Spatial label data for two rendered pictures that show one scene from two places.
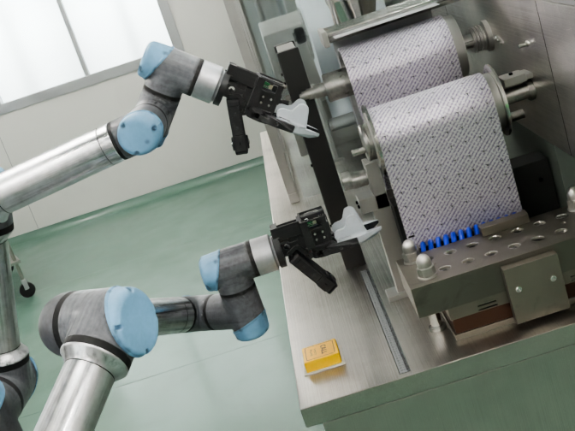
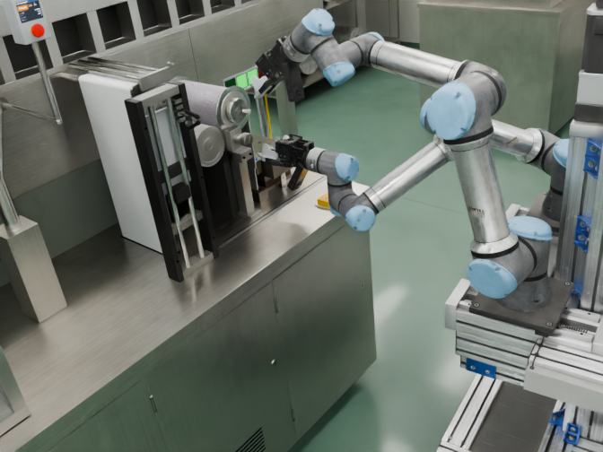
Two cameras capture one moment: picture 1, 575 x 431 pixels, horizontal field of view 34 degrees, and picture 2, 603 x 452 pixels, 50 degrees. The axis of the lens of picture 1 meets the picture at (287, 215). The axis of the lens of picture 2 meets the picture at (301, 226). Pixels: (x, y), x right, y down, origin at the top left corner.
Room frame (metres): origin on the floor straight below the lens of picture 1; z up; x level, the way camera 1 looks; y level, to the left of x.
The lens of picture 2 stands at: (3.17, 1.19, 1.94)
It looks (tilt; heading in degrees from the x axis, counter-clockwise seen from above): 30 degrees down; 221
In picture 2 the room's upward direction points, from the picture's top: 7 degrees counter-clockwise
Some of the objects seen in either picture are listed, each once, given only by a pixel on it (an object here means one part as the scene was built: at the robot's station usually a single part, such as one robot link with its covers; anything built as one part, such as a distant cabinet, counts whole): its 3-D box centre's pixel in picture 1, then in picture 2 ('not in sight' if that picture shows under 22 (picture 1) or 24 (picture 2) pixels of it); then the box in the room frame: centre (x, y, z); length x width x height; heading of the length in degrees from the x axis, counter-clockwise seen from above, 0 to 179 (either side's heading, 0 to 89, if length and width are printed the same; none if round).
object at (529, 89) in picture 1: (515, 93); not in sight; (1.79, -0.51, 1.25); 0.07 x 0.04 x 0.04; 88
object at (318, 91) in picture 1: (312, 92); not in sight; (2.06, -0.14, 1.33); 0.06 x 0.03 x 0.03; 88
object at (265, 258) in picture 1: (266, 253); (317, 160); (1.76, 0.06, 1.11); 0.08 x 0.05 x 0.08; 178
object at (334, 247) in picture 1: (336, 245); not in sight; (1.73, -0.07, 1.09); 0.09 x 0.05 x 0.02; 79
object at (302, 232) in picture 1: (303, 238); (296, 153); (1.76, -0.02, 1.12); 0.12 x 0.08 x 0.09; 88
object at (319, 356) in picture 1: (321, 355); (331, 199); (1.65, 0.02, 0.91); 0.07 x 0.07 x 0.02; 88
